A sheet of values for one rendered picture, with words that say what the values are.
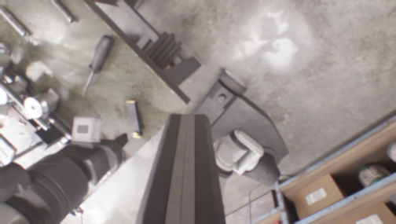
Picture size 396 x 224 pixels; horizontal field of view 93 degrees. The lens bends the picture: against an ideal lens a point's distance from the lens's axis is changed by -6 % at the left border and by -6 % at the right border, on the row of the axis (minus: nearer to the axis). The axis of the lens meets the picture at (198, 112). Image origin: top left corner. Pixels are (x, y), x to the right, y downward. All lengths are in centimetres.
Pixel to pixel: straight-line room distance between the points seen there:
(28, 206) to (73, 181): 6
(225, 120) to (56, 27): 97
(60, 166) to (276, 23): 125
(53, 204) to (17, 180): 5
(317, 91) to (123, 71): 120
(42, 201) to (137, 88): 32
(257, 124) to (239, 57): 43
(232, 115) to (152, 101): 80
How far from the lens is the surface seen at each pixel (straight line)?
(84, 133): 38
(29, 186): 31
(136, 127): 54
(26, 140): 78
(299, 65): 139
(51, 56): 65
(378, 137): 159
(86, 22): 57
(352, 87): 153
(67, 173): 33
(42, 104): 60
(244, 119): 125
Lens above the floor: 132
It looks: 66 degrees down
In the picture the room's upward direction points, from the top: 152 degrees counter-clockwise
